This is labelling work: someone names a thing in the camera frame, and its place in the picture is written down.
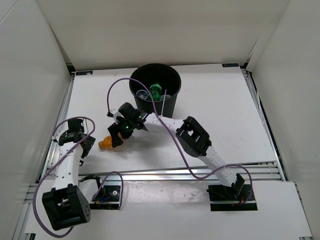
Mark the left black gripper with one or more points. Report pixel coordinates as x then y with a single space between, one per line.
89 142

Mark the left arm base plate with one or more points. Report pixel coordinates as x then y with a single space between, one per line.
109 197

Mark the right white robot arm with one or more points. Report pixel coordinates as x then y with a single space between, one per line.
191 139

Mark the aluminium frame rail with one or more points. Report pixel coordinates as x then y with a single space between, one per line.
162 200

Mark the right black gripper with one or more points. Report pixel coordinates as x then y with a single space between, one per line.
115 129

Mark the green plastic bottle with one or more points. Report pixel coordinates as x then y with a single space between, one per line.
155 92

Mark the clear bottle red label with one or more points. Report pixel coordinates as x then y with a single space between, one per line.
164 97

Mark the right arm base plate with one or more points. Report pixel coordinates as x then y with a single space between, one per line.
222 199

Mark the orange plastic bottle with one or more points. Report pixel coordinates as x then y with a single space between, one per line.
108 143

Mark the black plastic bin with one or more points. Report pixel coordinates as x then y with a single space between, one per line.
166 76

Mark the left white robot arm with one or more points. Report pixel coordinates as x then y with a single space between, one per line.
67 204

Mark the white cable tie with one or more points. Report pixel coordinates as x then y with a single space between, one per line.
163 104

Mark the clear bottle blue label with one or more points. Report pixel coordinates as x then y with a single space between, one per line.
142 94

